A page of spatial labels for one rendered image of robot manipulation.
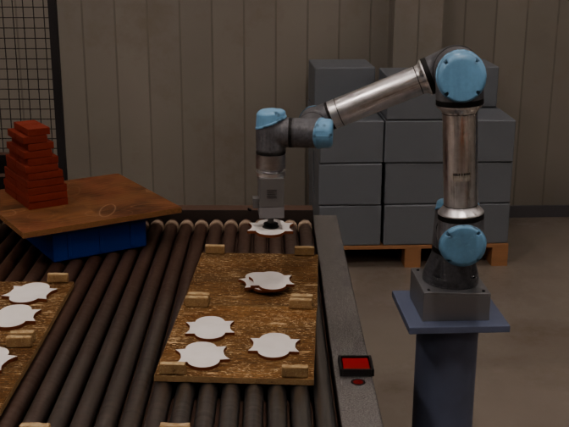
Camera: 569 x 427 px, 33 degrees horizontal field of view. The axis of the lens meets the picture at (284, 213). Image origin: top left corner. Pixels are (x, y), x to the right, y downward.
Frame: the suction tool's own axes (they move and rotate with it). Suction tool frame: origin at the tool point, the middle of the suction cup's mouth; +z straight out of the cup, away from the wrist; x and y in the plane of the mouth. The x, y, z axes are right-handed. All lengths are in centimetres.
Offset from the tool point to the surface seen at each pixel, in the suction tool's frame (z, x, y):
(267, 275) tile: 15.9, -0.1, -9.6
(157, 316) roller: 20.0, -29.3, 7.0
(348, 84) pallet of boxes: 12, 66, -314
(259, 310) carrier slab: 18.4, -3.4, 8.8
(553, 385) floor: 112, 129, -125
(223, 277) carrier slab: 18.4, -12.0, -15.9
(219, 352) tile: 17.5, -14.0, 35.3
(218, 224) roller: 20, -13, -71
